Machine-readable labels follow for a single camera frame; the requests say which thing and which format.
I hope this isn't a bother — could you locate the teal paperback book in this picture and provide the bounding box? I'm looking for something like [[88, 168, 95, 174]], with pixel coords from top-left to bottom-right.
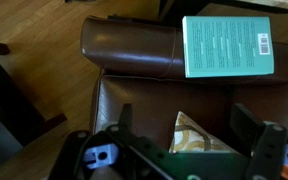
[[181, 15, 275, 79]]

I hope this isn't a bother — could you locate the dark wooden low table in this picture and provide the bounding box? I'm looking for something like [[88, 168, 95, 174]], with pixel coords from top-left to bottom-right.
[[0, 39, 68, 148]]

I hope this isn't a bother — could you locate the cream patterned cushion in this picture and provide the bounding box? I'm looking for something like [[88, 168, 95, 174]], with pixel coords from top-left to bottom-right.
[[168, 110, 239, 155]]

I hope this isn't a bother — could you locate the brown leather armchair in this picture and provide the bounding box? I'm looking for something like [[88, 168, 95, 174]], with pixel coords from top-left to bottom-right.
[[80, 14, 288, 180]]

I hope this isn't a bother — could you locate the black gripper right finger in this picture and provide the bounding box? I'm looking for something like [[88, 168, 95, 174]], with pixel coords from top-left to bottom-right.
[[229, 103, 288, 180]]

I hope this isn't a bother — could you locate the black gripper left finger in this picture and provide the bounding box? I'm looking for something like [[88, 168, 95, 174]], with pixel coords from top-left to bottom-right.
[[49, 103, 172, 180]]

